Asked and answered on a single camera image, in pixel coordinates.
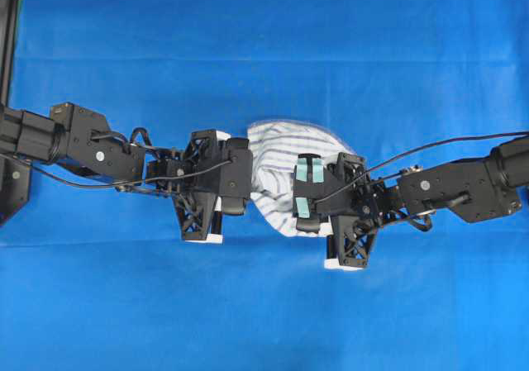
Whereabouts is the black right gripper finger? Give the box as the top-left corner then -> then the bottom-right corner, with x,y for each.
324,216 -> 378,272
328,152 -> 368,181

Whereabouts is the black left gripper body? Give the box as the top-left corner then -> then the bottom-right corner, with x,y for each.
142,147 -> 226,197

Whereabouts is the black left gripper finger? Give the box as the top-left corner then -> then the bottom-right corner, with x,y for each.
175,193 -> 223,244
182,129 -> 231,169

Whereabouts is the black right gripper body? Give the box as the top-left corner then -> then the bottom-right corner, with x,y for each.
330,172 -> 403,226

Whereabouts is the white blue-striped towel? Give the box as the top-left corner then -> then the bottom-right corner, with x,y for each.
247,120 -> 355,237

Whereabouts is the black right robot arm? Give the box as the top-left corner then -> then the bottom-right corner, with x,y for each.
317,136 -> 528,271

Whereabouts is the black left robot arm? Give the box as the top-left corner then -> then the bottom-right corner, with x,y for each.
1,102 -> 244,244

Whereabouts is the blue table cloth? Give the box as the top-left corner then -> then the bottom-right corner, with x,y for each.
1,0 -> 528,370

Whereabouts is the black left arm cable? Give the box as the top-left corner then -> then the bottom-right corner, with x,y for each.
0,127 -> 235,197

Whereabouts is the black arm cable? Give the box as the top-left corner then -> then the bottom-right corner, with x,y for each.
0,127 -> 235,197
312,130 -> 529,234

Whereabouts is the black left arm base bracket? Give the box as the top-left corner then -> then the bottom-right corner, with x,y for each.
0,159 -> 31,226

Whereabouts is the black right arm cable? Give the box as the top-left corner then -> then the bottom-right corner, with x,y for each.
312,130 -> 529,234

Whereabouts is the black frame post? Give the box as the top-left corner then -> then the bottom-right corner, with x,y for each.
0,0 -> 21,107

